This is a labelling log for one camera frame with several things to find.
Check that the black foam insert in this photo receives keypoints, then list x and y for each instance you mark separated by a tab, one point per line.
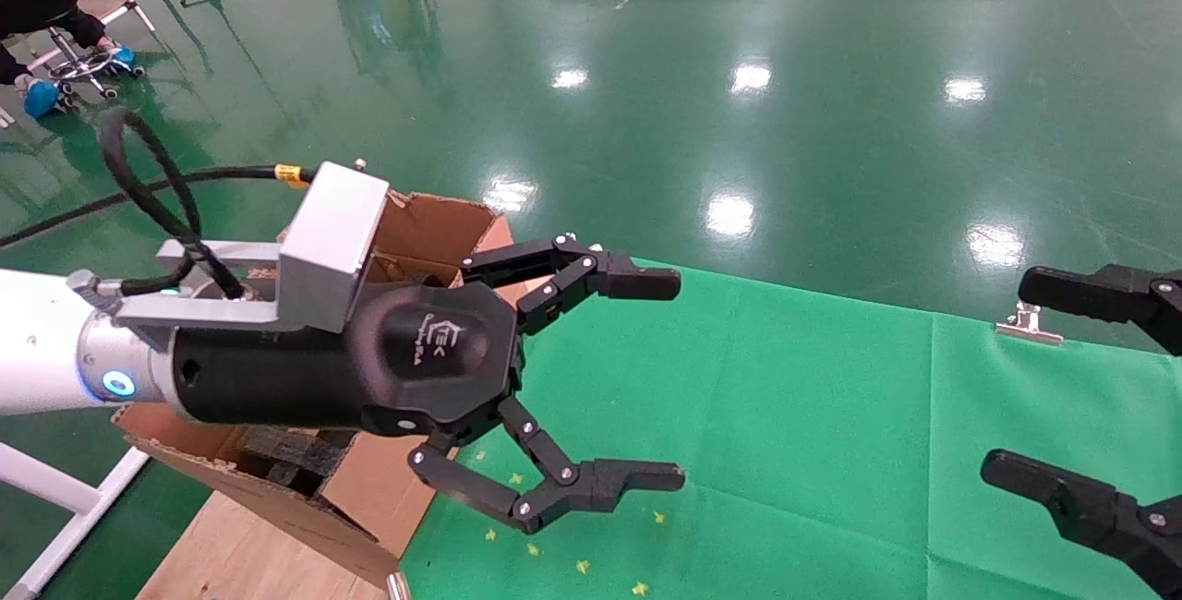
295	462

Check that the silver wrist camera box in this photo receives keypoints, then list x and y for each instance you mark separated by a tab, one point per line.
328	245

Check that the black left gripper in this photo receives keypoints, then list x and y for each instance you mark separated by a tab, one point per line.
416	360

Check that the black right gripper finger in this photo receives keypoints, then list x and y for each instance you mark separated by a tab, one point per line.
1108	295
1099	517

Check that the wheeled stool base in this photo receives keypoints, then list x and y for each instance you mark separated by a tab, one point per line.
88	69

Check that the large open cardboard carton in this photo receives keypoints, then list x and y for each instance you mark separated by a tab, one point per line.
425	222

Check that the blue shoe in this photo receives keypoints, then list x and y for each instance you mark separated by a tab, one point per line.
123	55
42	100

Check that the silver camera mount bracket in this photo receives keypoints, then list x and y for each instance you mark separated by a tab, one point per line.
203	312

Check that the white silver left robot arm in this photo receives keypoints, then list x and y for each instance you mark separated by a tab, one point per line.
42	342

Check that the metal binder clip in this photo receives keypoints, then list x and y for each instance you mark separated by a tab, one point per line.
1027	330
398	587

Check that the green table cloth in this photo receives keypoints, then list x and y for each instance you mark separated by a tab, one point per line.
785	443

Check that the white metal frame tube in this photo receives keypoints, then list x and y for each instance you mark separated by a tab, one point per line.
55	489

